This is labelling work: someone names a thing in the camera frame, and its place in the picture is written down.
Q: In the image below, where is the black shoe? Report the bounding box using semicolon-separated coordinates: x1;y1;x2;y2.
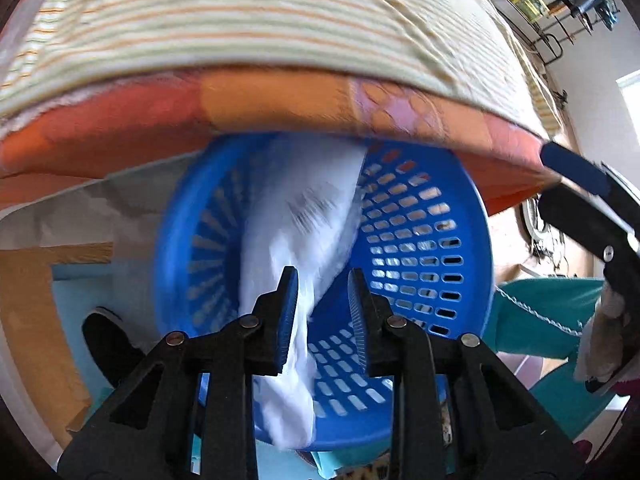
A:
81;307;151;391

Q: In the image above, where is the white cloth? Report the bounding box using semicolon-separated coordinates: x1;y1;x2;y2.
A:
239;132;368;451

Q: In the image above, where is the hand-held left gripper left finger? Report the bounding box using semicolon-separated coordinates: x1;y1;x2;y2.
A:
57;266;300;480

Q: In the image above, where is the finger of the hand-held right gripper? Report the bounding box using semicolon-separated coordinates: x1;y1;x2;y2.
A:
541;141;640;211
537;182;640;267

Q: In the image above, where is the window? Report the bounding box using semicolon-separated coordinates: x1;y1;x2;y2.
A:
617;72;640;133

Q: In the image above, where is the black wire rack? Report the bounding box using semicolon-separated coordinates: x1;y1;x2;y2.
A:
487;0;621;66

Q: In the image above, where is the brown cardboard piece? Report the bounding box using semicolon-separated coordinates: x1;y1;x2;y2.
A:
0;242;115;433

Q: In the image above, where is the striped cream towel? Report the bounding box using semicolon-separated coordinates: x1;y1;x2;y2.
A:
0;0;563;141

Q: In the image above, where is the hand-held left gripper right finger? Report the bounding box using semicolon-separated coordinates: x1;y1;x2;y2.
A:
347;267;588;480

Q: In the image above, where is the teal cloth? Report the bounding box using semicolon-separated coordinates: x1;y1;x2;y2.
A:
492;277;618;441

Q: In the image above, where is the orange floral bedsheet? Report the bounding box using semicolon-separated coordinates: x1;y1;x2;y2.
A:
0;71;563;216

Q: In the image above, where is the blue plastic basket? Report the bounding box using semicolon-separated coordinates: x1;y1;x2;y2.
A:
154;132;496;453

